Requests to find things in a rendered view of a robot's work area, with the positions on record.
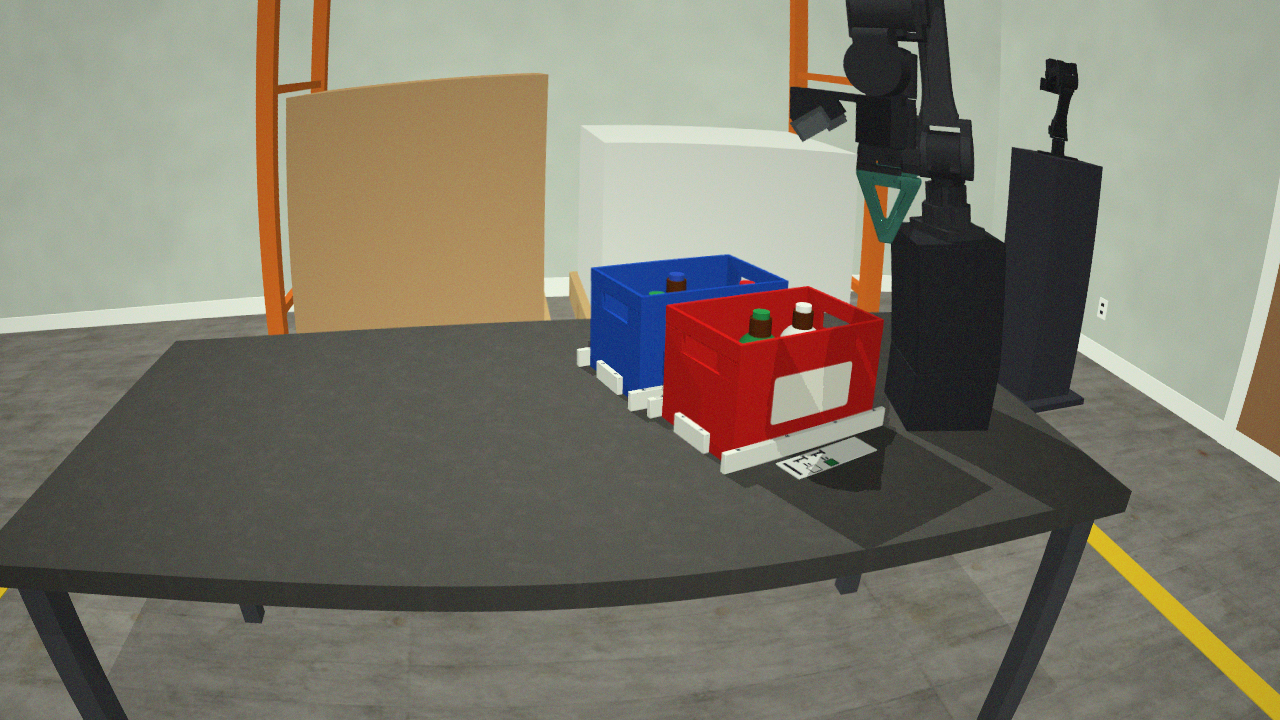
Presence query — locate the white paper pick list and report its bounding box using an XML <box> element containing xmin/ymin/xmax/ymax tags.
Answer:
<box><xmin>776</xmin><ymin>437</ymin><xmax>877</xmax><ymax>479</ymax></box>

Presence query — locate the red crate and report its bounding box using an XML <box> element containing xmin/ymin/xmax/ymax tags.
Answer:
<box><xmin>662</xmin><ymin>286</ymin><xmax>876</xmax><ymax>459</ymax></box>

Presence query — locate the blue plastic bottle crate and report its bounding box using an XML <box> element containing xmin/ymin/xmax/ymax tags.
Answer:
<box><xmin>590</xmin><ymin>254</ymin><xmax>771</xmax><ymax>397</ymax></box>

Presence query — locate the white bottle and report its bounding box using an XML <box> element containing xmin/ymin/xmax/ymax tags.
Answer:
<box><xmin>780</xmin><ymin>302</ymin><xmax>817</xmax><ymax>337</ymax></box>

